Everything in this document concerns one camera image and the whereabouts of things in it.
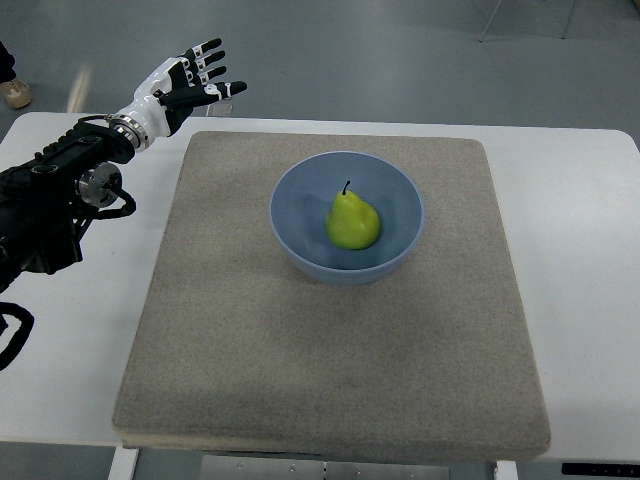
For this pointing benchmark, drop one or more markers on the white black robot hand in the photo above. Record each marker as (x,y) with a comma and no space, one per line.
(168,96)

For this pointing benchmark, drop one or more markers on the green pear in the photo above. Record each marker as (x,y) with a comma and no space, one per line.
(351,223)

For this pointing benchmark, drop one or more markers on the metal chair legs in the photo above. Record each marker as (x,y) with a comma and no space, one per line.
(504,18)

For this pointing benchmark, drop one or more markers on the grey felt mat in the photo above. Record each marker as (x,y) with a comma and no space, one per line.
(238,351)

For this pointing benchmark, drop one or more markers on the grey metal table base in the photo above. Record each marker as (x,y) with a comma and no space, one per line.
(227,467)

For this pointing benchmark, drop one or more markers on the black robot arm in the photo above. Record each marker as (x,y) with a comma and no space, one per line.
(48,203)

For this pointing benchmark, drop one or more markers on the black table control panel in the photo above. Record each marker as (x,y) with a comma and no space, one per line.
(601,470)

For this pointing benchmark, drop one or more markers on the blue bowl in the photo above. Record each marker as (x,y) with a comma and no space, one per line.
(302,198)

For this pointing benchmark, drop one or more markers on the person in dark clothes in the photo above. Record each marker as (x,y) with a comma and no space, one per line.
(16,93)

